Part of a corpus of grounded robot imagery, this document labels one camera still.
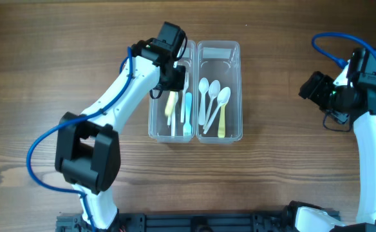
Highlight blue cable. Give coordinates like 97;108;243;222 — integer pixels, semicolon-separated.
25;46;134;232
310;32;376;162

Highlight yellow plastic spoon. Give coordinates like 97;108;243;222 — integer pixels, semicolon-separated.
218;103;227;138

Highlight right blue cable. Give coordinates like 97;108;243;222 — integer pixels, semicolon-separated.
310;32;376;162

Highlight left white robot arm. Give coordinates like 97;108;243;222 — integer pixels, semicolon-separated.
55;22;187;231

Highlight left blue cable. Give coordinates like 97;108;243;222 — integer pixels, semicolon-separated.
25;46;134;232

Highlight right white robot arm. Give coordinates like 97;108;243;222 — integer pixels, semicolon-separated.
299;48;376;229

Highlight clear plastic container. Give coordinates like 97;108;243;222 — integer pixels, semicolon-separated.
192;41;243;144
148;40;198;143

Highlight white plastic spoon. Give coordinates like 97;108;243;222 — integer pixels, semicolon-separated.
205;80;221;126
203;87;231;134
198;77;209;126

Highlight left clear plastic container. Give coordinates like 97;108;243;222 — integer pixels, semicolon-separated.
148;40;198;143

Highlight light blue plastic fork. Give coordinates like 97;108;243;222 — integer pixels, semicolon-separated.
183;92;193;137

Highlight yellow plastic fork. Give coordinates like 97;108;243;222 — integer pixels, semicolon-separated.
164;91;178;117

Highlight black aluminium base frame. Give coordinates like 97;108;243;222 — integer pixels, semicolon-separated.
55;201;342;232

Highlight right clear plastic container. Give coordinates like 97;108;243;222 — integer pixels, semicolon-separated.
192;41;243;144

